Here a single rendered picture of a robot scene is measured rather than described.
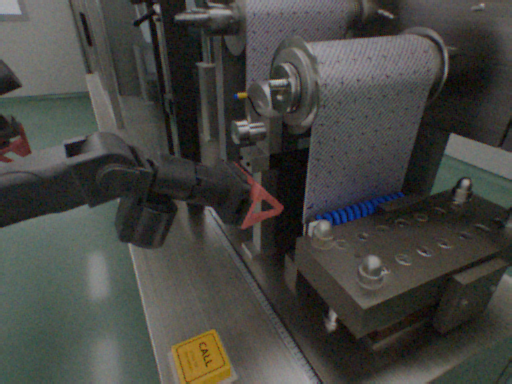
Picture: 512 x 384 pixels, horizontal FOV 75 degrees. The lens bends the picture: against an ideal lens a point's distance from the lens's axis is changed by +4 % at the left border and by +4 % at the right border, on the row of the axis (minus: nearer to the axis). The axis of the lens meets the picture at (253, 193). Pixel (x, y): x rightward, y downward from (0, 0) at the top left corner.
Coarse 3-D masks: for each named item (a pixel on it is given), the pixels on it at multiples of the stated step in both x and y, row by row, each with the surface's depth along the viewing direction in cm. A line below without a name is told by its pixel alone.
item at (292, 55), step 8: (288, 48) 49; (280, 56) 52; (288, 56) 50; (296, 56) 48; (296, 64) 48; (304, 64) 47; (304, 72) 47; (304, 80) 47; (432, 80) 57; (304, 88) 48; (304, 96) 48; (304, 104) 49; (296, 112) 51; (304, 112) 49; (288, 120) 54; (296, 120) 52
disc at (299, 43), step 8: (288, 40) 50; (296, 40) 48; (304, 40) 47; (280, 48) 52; (296, 48) 48; (304, 48) 47; (304, 56) 47; (312, 56) 46; (272, 64) 56; (312, 64) 46; (312, 72) 46; (312, 80) 47; (320, 80) 46; (312, 88) 47; (320, 88) 46; (312, 96) 47; (320, 96) 46; (272, 104) 59; (312, 104) 48; (312, 112) 48; (304, 120) 51; (312, 120) 49; (288, 128) 56; (296, 128) 53; (304, 128) 51
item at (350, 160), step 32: (320, 128) 50; (352, 128) 53; (384, 128) 57; (416, 128) 60; (320, 160) 54; (352, 160) 57; (384, 160) 61; (320, 192) 57; (352, 192) 61; (384, 192) 65
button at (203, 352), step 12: (204, 336) 51; (216, 336) 51; (180, 348) 49; (192, 348) 49; (204, 348) 49; (216, 348) 49; (180, 360) 47; (192, 360) 47; (204, 360) 47; (216, 360) 47; (228, 360) 48; (180, 372) 46; (192, 372) 46; (204, 372) 46; (216, 372) 46; (228, 372) 47
